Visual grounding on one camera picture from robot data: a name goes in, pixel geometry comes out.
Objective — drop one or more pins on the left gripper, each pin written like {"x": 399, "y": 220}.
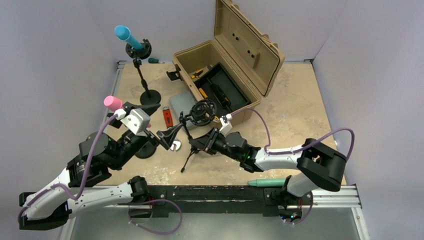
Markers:
{"x": 166, "y": 136}

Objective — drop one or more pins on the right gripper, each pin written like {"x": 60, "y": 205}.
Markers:
{"x": 201, "y": 142}

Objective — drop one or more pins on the black tripod shock mount stand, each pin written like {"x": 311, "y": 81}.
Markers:
{"x": 201, "y": 114}

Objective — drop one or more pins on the pink microphone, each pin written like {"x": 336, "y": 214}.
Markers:
{"x": 113, "y": 103}

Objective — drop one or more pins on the mint green microphone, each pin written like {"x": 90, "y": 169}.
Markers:
{"x": 267, "y": 182}

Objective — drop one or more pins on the blue microphone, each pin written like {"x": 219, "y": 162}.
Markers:
{"x": 124, "y": 34}

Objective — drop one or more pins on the black round base mic stand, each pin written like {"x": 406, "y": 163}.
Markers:
{"x": 146, "y": 150}

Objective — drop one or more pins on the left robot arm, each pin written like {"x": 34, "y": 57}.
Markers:
{"x": 68, "y": 194}

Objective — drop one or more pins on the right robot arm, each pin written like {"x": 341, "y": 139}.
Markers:
{"x": 320, "y": 166}

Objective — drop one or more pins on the red adjustable wrench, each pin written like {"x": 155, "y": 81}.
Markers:
{"x": 169, "y": 122}

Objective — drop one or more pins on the grey flat case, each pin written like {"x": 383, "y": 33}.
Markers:
{"x": 182, "y": 102}

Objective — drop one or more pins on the black toolbox tray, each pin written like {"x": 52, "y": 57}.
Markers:
{"x": 222, "y": 89}

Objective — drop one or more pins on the yellow black pliers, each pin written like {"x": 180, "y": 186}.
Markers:
{"x": 197, "y": 74}

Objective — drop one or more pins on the tan plastic toolbox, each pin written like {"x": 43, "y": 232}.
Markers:
{"x": 247, "y": 54}

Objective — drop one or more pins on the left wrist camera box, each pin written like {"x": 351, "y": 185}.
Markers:
{"x": 137, "y": 121}

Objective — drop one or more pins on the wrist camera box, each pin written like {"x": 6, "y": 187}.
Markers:
{"x": 137, "y": 121}
{"x": 226, "y": 125}

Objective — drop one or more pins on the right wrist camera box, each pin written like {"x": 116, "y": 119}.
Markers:
{"x": 226, "y": 125}

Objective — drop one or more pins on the yellow handled tool in tray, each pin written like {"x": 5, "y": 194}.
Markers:
{"x": 205, "y": 96}

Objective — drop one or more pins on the green handled screwdriver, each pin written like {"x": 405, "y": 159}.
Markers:
{"x": 152, "y": 60}

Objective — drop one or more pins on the black front mounting rail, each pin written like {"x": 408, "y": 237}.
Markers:
{"x": 221, "y": 199}

